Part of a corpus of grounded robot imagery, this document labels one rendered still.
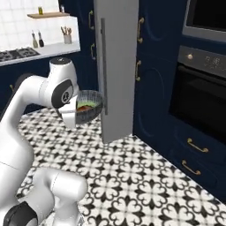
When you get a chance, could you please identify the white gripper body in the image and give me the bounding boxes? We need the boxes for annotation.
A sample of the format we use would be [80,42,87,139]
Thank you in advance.
[56,99,79,130]

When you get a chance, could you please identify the brown chicken drumstick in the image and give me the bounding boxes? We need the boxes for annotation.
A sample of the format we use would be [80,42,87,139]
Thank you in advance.
[77,105,94,114]

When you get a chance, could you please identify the green yellow corn cob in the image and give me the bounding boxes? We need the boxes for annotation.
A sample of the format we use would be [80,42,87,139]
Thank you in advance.
[77,100,100,109]

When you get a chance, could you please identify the dark grey glass bowl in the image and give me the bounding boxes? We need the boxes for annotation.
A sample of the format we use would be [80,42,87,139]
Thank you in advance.
[74,89,106,124]

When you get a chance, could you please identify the grey fridge door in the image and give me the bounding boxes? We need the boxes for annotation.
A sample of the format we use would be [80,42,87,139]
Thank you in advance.
[93,0,139,145]

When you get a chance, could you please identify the navy base cupboard run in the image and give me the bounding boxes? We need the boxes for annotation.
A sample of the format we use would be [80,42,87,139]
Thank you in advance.
[0,52,82,116]

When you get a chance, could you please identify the grey utensil pot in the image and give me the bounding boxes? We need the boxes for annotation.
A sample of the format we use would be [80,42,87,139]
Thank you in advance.
[63,34,73,45]

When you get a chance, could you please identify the black bottle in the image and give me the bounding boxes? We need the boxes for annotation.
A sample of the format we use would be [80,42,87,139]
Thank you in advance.
[37,30,45,49]

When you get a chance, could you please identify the black gas hob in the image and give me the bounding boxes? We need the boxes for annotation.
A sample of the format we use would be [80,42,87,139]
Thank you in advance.
[0,47,41,63]

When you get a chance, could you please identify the navy tall cupboard door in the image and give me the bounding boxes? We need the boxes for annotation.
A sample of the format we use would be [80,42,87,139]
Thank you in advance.
[132,52,179,151]
[137,0,188,57]

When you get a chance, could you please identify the wooden kitchen utensils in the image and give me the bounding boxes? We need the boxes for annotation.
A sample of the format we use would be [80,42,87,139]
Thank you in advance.
[60,26,72,36]

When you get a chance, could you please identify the navy drawer front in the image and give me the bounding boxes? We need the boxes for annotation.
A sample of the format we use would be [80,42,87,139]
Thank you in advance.
[172,123,226,167]
[168,147,226,204]

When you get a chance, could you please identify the black built-in oven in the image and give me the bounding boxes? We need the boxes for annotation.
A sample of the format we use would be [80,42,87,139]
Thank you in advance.
[169,45,226,146]

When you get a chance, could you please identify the grey microwave oven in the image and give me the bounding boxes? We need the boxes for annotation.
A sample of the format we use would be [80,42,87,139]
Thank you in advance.
[182,0,226,44]

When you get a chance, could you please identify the grey fridge door handle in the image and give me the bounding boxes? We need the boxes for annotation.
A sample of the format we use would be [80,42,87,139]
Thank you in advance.
[100,18,109,116]

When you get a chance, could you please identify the wooden wall shelf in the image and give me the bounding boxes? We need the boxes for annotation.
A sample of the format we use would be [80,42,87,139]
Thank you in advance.
[26,11,71,19]

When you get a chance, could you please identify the gold drawer handle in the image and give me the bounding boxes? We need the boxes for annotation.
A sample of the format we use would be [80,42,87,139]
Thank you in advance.
[181,159,202,177]
[186,138,209,154]

